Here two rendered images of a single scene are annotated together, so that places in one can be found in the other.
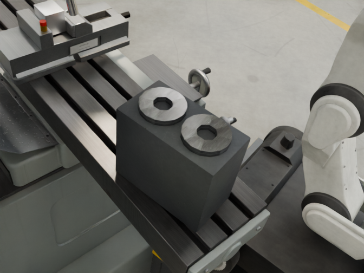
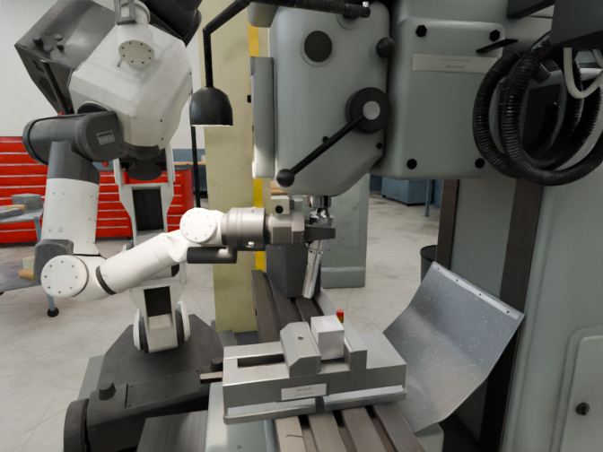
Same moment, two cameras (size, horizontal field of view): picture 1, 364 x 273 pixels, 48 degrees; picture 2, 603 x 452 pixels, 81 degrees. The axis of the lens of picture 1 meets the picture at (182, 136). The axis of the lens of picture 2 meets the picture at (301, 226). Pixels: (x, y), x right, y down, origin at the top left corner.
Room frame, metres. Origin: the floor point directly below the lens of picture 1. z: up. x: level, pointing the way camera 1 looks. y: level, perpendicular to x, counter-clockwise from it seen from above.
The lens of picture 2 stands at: (1.42, 0.73, 1.41)
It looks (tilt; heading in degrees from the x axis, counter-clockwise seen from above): 14 degrees down; 217
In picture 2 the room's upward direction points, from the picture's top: straight up
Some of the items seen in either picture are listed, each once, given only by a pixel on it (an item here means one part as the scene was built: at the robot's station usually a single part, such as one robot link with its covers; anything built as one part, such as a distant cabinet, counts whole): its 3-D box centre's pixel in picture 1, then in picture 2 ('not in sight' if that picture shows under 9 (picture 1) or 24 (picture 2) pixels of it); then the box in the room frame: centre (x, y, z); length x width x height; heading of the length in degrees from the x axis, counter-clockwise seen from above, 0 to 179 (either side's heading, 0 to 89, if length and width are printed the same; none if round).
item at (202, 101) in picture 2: not in sight; (211, 106); (1.01, 0.22, 1.46); 0.07 x 0.07 x 0.06
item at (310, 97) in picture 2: not in sight; (322, 107); (0.83, 0.33, 1.47); 0.21 x 0.19 x 0.32; 49
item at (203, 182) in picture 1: (177, 153); (291, 256); (0.52, 0.00, 1.03); 0.22 x 0.12 x 0.20; 59
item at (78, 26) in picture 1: (70, 17); (299, 347); (0.93, 0.35, 1.02); 0.12 x 0.06 x 0.04; 48
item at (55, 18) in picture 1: (50, 18); (327, 336); (0.88, 0.38, 1.03); 0.06 x 0.05 x 0.06; 48
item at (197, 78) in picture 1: (192, 86); not in sight; (1.21, 0.00, 0.63); 0.16 x 0.12 x 0.12; 139
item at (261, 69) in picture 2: not in sight; (262, 120); (0.92, 0.26, 1.45); 0.04 x 0.04 x 0.21; 49
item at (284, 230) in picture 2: not in sight; (274, 230); (0.89, 0.26, 1.23); 0.13 x 0.12 x 0.10; 39
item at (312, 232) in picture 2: not in sight; (319, 233); (0.86, 0.35, 1.23); 0.06 x 0.02 x 0.03; 129
